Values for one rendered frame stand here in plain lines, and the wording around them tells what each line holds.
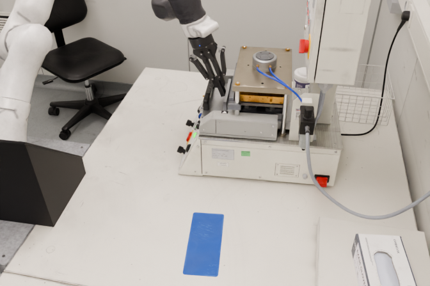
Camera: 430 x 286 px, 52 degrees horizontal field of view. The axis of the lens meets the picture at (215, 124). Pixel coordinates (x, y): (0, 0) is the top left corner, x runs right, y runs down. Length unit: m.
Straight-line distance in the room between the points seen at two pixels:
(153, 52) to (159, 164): 1.68
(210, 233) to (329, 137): 0.49
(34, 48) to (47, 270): 0.66
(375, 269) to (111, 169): 0.93
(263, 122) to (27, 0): 0.85
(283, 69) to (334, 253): 0.58
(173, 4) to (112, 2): 1.79
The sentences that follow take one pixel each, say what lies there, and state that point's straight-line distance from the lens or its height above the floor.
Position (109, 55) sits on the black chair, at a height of 0.49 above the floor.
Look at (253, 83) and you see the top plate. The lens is 1.35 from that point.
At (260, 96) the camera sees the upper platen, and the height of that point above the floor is 1.06.
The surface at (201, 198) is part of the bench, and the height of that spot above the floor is 0.75.
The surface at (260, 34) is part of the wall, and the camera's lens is 2.94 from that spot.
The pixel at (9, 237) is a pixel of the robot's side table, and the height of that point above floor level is 0.75.
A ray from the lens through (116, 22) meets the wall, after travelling 3.19.
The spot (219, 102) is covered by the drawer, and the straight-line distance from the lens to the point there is 1.51.
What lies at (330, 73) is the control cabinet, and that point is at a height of 1.19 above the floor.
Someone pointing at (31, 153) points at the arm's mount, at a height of 1.04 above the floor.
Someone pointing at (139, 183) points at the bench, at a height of 0.75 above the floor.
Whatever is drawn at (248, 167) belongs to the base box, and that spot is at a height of 0.81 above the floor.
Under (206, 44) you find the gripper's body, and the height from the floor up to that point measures 1.19.
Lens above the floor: 1.80
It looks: 36 degrees down
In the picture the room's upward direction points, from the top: 1 degrees counter-clockwise
